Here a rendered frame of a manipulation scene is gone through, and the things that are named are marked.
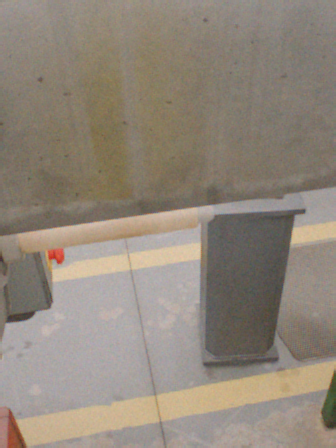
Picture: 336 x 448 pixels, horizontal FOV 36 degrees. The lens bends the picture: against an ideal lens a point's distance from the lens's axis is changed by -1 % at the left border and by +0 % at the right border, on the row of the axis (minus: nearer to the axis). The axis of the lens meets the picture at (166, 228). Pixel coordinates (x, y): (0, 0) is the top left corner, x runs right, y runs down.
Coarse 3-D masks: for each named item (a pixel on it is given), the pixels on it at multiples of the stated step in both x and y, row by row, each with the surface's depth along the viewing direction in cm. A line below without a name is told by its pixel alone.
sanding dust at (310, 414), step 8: (304, 408) 172; (312, 408) 172; (320, 408) 172; (304, 416) 170; (312, 416) 170; (320, 416) 170; (304, 424) 168; (312, 424) 168; (320, 424) 168; (312, 432) 166; (320, 432) 166; (328, 432) 165; (312, 440) 164; (320, 440) 164; (328, 440) 164
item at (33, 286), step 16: (32, 256) 80; (16, 272) 81; (32, 272) 82; (48, 272) 88; (16, 288) 84; (32, 288) 84; (48, 288) 86; (16, 304) 86; (32, 304) 87; (48, 304) 88; (16, 320) 92
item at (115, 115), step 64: (0, 0) 24; (64, 0) 24; (128, 0) 25; (192, 0) 25; (256, 0) 26; (320, 0) 27; (0, 64) 26; (64, 64) 26; (128, 64) 27; (192, 64) 28; (256, 64) 28; (320, 64) 29; (0, 128) 28; (64, 128) 29; (128, 128) 29; (192, 128) 30; (256, 128) 31; (320, 128) 32; (0, 192) 31; (64, 192) 31; (128, 192) 32; (192, 192) 33; (256, 192) 34
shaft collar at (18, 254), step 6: (12, 234) 51; (18, 234) 51; (0, 240) 50; (6, 240) 51; (12, 240) 51; (18, 240) 51; (0, 246) 51; (6, 246) 51; (12, 246) 51; (18, 246) 51; (0, 252) 51; (6, 252) 51; (12, 252) 51; (18, 252) 51; (6, 258) 51; (12, 258) 52; (18, 258) 52; (24, 258) 53
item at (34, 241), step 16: (192, 208) 53; (96, 224) 52; (112, 224) 52; (128, 224) 53; (144, 224) 53; (160, 224) 53; (176, 224) 54; (192, 224) 54; (32, 240) 52; (48, 240) 52; (64, 240) 52; (80, 240) 53; (96, 240) 53
